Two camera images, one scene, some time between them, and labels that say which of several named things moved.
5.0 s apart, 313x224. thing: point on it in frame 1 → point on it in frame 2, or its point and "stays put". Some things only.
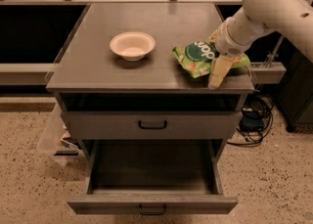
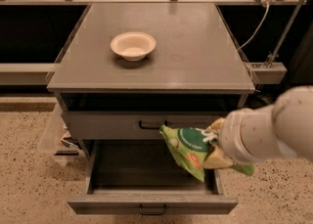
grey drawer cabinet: [115, 78] stays put
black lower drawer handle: [153, 213] stays put
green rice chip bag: [195, 59] → [190, 146]
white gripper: [228, 43] → [230, 139]
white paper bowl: [133, 45] stays put
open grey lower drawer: [153, 176] stays put
